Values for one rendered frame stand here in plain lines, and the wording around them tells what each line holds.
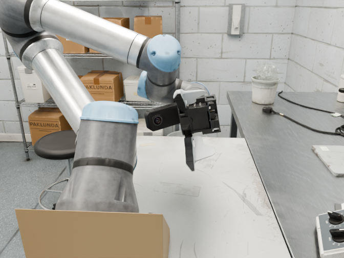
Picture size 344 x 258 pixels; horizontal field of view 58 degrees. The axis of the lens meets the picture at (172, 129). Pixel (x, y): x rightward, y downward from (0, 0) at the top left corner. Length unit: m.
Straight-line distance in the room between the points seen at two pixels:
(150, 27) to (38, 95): 1.14
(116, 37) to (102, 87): 2.01
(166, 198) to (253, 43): 2.36
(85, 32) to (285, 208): 0.64
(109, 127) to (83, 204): 0.15
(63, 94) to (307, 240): 0.66
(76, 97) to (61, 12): 0.20
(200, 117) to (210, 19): 2.36
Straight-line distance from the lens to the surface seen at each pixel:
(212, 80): 3.04
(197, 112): 0.64
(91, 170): 0.57
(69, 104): 0.80
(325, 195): 0.95
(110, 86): 2.71
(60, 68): 0.85
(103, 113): 0.60
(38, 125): 3.09
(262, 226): 0.78
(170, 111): 0.69
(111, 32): 0.74
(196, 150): 0.63
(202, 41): 2.98
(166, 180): 0.92
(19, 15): 0.83
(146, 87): 0.82
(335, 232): 0.72
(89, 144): 0.59
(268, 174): 0.99
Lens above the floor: 1.38
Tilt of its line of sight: 22 degrees down
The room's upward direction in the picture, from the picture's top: straight up
